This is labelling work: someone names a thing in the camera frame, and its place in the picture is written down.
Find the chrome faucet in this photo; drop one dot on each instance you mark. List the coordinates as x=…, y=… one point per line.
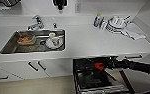
x=37, y=22

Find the small sink soap pump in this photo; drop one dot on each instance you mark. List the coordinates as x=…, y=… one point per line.
x=54, y=25

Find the blue label bottle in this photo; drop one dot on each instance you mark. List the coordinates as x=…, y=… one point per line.
x=97, y=20

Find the white drawer unit beside microwave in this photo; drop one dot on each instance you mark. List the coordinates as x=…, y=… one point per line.
x=4, y=75

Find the white containers cluster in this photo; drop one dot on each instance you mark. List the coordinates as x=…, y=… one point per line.
x=117, y=24

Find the small white bottle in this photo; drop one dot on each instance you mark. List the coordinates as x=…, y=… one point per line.
x=103, y=25

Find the orange bowl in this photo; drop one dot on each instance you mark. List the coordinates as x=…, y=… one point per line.
x=26, y=39

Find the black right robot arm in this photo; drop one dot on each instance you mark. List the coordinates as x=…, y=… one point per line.
x=142, y=66

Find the white wall outlet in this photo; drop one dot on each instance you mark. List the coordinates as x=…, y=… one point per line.
x=78, y=7

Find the white cup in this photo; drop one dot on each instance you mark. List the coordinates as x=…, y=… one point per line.
x=54, y=40

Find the black soap dispenser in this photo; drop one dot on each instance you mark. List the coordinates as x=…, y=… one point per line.
x=59, y=4

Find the stainless steel dishwasher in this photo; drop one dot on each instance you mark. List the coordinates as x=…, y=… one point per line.
x=94, y=81

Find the white under-sink cabinet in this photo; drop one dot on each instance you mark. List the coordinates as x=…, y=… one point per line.
x=51, y=68

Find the white narrow drawer unit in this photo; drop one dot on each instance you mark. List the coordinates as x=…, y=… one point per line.
x=137, y=56

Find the steel kitchen sink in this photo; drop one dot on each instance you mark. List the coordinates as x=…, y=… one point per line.
x=37, y=50

